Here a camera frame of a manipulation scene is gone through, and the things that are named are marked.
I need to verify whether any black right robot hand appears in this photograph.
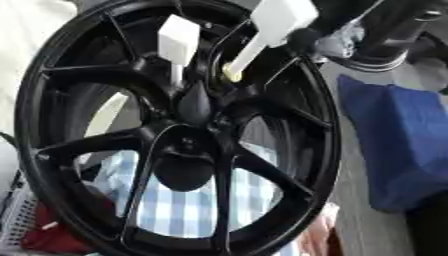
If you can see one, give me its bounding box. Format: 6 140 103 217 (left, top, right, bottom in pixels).
288 0 389 64

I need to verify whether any black spoked wheel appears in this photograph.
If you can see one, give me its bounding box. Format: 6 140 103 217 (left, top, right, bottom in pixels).
14 0 343 256

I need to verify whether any blue bag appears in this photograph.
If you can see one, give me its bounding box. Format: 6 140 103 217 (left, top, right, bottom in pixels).
336 74 448 213

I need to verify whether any white perforated basket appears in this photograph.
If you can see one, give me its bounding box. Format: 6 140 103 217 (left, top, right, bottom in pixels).
0 171 39 248

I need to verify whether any red bag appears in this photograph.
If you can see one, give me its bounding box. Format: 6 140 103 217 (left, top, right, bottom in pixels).
21 199 119 255

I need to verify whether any white pin with thin stem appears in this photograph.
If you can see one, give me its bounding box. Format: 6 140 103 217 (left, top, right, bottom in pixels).
222 0 322 82
155 13 203 87

